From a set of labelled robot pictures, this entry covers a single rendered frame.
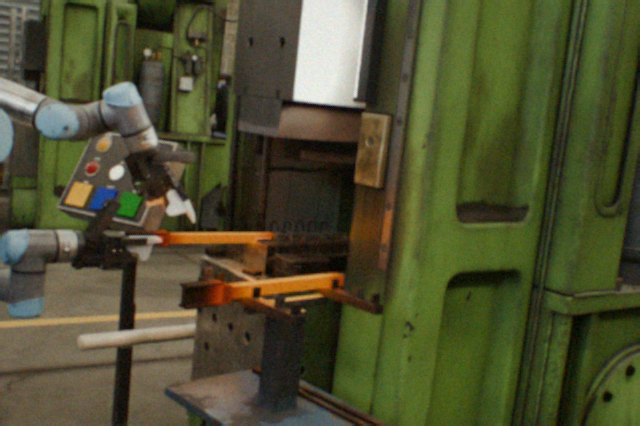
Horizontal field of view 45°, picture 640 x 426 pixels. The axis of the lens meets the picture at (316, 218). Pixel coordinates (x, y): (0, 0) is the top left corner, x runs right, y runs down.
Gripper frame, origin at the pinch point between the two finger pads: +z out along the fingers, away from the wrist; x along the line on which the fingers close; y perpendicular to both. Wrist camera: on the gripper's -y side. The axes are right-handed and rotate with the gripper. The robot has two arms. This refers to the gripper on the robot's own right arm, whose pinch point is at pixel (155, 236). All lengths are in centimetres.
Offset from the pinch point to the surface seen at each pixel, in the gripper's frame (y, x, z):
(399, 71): -46, 34, 41
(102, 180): -6, -58, 9
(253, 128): -28.0, -4.2, 27.3
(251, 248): 3.3, 0.3, 27.7
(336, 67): -46, 13, 39
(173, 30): -87, -466, 224
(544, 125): -37, 47, 80
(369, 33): -54, 26, 37
